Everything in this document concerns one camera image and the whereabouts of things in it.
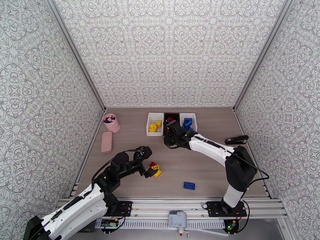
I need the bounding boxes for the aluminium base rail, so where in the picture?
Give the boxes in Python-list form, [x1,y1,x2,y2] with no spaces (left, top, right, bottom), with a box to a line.
[54,196,288,220]

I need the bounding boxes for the grey plastic device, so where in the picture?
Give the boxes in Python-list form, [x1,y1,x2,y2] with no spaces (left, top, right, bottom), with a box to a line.
[168,210,188,234]

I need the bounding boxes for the aluminium frame post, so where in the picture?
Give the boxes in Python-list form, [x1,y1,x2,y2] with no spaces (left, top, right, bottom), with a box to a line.
[232,0,298,112]
[42,0,107,112]

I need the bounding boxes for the white plastic bin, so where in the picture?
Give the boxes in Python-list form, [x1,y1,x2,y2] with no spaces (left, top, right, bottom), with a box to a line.
[179,112,198,134]
[146,112,164,136]

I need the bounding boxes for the aluminium table side rail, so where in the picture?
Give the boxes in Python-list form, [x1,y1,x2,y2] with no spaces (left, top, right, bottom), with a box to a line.
[232,110,273,198]
[68,110,107,198]

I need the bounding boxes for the flat black box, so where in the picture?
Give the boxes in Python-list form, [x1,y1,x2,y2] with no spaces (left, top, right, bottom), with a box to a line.
[77,219,97,233]

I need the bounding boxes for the aluminium table back rail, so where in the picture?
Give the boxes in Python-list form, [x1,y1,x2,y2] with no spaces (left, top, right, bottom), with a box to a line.
[104,106,235,109]

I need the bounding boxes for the black plastic bin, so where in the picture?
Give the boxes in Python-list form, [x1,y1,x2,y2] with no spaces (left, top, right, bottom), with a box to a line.
[163,112,181,122]

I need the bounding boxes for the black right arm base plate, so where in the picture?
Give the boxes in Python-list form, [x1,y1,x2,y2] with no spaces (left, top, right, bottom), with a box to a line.
[207,200,248,218]

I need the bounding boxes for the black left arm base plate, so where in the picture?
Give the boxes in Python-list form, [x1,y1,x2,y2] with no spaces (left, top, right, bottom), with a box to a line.
[93,200,133,217]

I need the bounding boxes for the small circuit board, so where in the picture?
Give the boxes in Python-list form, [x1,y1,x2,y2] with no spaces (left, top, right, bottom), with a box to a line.
[100,218,120,228]

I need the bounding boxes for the white slotted cable duct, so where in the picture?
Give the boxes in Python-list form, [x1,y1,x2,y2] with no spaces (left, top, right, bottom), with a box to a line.
[119,219,226,229]

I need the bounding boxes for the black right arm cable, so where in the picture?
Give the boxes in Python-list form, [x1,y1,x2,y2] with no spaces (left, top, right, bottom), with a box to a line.
[232,152,270,191]

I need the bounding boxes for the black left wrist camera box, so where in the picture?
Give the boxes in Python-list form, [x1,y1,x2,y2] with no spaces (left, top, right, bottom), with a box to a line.
[134,146,153,160]

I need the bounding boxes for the black stapler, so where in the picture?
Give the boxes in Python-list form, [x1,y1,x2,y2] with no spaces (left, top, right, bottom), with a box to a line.
[224,135,249,146]

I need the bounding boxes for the round black circuit board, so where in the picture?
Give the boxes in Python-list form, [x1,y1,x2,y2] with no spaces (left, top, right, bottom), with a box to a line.
[223,218,240,234]

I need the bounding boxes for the pink cup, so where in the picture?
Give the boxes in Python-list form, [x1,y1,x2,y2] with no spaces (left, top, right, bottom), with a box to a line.
[103,113,121,134]

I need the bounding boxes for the pink case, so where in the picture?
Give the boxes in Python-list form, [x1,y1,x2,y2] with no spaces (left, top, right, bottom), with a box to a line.
[101,131,113,154]

